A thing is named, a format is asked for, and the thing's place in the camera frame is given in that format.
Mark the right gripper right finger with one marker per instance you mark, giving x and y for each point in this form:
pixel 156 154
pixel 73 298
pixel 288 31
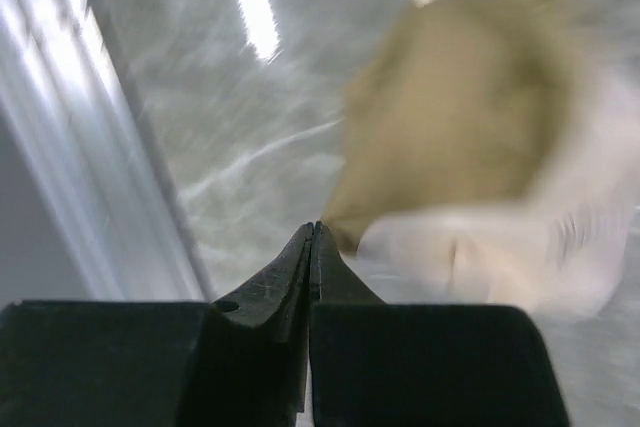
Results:
pixel 379 364

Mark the aluminium mounting rail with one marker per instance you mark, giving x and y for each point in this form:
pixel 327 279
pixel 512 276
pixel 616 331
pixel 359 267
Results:
pixel 71 105

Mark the tan underwear with cream waistband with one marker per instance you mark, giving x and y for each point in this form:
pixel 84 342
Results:
pixel 491 154

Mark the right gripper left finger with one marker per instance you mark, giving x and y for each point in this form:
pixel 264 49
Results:
pixel 238 361

